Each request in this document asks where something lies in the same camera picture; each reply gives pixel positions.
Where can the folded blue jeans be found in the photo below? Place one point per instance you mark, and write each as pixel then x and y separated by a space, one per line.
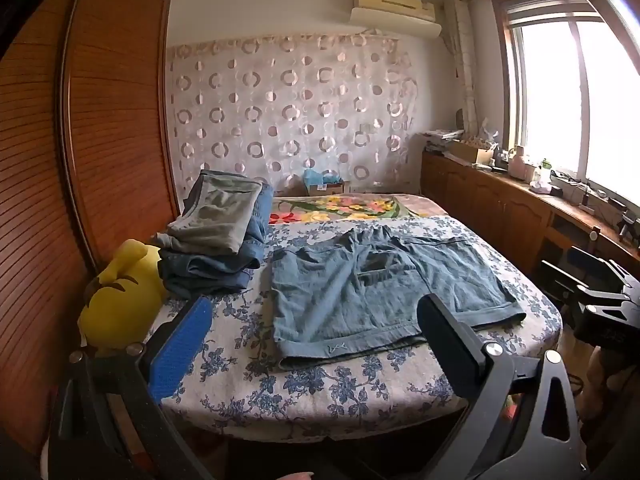
pixel 190 275

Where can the teal blue shorts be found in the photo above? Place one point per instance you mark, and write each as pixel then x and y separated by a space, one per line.
pixel 358 293

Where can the pink bottle on sill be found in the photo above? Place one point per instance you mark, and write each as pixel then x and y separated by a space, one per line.
pixel 517 163

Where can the window with brown frame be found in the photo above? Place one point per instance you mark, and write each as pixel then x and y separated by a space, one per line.
pixel 572 93

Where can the folded grey green pants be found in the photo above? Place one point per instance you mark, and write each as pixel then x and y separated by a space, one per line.
pixel 216 215

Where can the cardboard box with blue cloth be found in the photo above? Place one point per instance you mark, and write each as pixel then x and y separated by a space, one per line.
pixel 317 184

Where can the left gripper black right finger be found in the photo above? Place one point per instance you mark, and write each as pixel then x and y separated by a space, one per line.
pixel 455 346

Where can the cardboard box on cabinet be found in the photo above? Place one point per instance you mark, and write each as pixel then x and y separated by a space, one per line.
pixel 470 153

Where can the wooden wardrobe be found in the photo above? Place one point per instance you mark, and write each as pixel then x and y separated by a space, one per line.
pixel 84 166

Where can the yellow plush toy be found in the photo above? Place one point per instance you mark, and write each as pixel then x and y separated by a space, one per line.
pixel 123 301

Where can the colourful floral blanket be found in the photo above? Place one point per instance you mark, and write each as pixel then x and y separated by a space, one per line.
pixel 339 207

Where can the circle patterned curtain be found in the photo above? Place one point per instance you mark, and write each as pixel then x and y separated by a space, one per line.
pixel 274 107

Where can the blue floral bed cover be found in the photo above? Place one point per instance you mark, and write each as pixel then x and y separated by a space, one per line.
pixel 235 385

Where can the tied white curtain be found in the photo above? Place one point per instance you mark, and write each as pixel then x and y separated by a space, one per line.
pixel 462 42

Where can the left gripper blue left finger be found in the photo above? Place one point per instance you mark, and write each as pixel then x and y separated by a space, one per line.
pixel 174 345

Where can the white air conditioner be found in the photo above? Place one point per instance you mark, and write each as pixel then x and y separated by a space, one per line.
pixel 404 17

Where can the wooden window side cabinet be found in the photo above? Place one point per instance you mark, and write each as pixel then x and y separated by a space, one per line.
pixel 523 226

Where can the stack of papers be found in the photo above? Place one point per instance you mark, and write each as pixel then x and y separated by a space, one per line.
pixel 437 141

